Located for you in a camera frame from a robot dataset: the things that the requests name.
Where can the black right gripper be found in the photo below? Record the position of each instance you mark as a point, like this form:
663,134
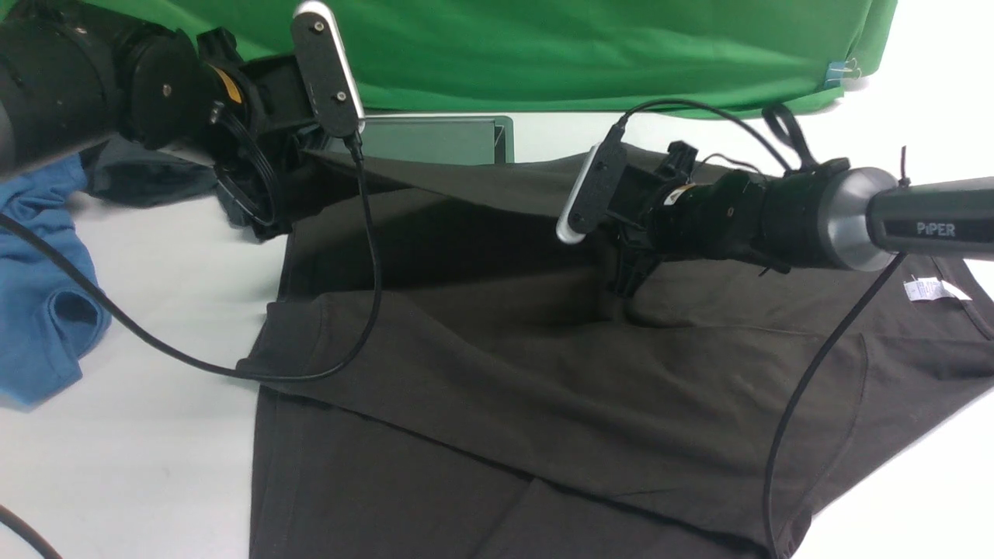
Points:
662,214

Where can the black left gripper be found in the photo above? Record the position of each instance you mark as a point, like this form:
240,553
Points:
265,123

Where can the dark gray long-sleeve top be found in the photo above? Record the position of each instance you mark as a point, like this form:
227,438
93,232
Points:
505,405

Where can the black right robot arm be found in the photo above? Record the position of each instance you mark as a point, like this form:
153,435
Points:
831,216

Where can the dark teal crumpled garment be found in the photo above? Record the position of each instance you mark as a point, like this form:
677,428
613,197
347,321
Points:
123,173

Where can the green backdrop cloth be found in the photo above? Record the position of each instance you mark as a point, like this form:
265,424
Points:
475,56

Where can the blue crumpled garment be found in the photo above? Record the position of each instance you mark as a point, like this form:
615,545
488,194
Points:
48,322

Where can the blue binder clip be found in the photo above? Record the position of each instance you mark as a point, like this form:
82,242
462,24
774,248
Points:
840,72

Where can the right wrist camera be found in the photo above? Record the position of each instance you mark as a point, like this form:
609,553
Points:
593,190

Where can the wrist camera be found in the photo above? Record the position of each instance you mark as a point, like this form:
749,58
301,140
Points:
327,77
593,190

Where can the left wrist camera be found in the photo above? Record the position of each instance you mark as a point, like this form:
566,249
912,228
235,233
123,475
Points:
327,77

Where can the gray recessed cable tray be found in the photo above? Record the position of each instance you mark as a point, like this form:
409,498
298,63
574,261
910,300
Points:
461,140

